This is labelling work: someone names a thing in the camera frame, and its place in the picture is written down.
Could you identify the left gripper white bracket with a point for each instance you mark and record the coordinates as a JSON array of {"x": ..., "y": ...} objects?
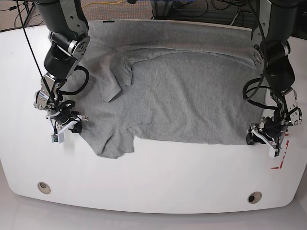
[{"x": 257, "y": 134}]

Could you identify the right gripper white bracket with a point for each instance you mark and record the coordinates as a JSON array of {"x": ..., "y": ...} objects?
[{"x": 74, "y": 126}]

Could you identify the grey t-shirt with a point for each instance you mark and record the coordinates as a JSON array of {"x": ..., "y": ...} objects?
[{"x": 165, "y": 81}]

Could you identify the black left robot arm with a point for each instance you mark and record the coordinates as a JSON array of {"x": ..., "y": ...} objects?
[{"x": 274, "y": 23}]

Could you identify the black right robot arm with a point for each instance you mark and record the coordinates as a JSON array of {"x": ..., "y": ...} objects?
[{"x": 68, "y": 34}]

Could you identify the red tape rectangle marking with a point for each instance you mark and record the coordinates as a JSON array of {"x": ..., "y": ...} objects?
[{"x": 277, "y": 162}]

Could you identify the black tripod stand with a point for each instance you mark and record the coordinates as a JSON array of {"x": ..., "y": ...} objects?
[{"x": 26, "y": 10}]

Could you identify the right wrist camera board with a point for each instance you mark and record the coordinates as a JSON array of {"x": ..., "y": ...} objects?
[{"x": 55, "y": 138}]

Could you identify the right table cable grommet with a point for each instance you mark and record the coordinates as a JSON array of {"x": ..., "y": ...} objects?
[{"x": 255, "y": 197}]

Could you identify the table cable grommet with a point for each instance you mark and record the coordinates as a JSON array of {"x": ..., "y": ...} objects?
[
  {"x": 44, "y": 188},
  {"x": 255, "y": 197}
]

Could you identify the left table cable grommet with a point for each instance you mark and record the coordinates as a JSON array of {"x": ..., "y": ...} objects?
[{"x": 44, "y": 188}]

